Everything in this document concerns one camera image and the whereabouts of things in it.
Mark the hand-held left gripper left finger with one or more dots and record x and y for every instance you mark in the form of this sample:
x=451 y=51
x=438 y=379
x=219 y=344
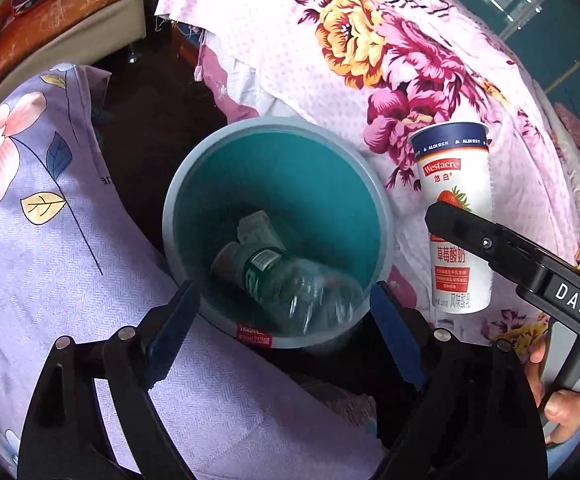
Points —
x=169 y=332

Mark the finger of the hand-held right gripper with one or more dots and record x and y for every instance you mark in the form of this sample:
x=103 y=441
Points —
x=475 y=240

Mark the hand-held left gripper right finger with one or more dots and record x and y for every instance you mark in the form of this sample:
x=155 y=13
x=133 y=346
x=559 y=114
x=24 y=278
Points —
x=395 y=332

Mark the white strawberry yogurt cup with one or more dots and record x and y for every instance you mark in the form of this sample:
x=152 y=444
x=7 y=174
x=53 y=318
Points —
x=450 y=175

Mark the teal plastic bin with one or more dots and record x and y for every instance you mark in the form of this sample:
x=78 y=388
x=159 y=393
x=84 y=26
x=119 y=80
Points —
x=270 y=170

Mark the person's right hand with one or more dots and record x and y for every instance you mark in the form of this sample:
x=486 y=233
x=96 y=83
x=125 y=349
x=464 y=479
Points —
x=565 y=407

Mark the pink fleece blanket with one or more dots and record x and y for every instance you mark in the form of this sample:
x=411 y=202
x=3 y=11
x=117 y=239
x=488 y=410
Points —
x=575 y=127

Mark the clear plastic bottle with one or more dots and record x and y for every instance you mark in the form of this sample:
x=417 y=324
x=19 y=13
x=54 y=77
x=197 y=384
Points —
x=295 y=285

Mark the crumpled clear plastic wrapper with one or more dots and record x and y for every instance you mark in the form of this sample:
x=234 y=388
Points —
x=257 y=230

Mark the purple floral bedsheet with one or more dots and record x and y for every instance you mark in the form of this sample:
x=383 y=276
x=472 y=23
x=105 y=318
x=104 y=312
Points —
x=44 y=260

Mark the teal glass cabinet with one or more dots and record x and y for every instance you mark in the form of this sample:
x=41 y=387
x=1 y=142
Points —
x=530 y=15

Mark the pink floral bedsheet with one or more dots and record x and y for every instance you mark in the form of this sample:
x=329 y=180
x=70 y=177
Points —
x=370 y=35

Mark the pink white quilt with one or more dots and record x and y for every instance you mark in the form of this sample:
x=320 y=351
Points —
x=240 y=85

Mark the cream armchair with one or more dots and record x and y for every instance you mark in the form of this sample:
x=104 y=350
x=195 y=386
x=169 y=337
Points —
x=119 y=15

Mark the orange leather seat cushion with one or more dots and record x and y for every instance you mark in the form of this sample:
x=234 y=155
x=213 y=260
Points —
x=69 y=15

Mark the wooden bed frame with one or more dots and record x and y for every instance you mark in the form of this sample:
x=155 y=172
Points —
x=187 y=47

